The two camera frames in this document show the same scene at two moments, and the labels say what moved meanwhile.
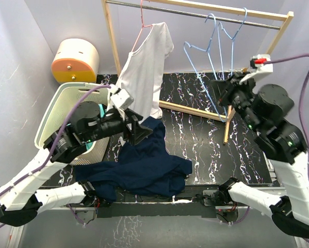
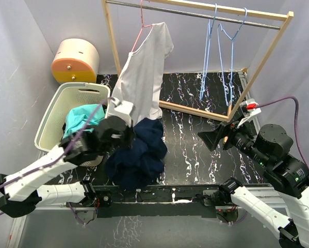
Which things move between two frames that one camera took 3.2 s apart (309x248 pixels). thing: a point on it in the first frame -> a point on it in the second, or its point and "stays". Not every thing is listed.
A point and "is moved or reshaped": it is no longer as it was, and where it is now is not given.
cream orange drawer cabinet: [76, 61] stays
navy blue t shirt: [146, 167] is moved or reshaped
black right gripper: [223, 90] -> [211, 138]
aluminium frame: [79, 227] stays
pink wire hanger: [143, 26] stays
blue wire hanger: [217, 78] -> [208, 40]
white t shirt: [140, 78] stays
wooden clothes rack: [285, 16] stays
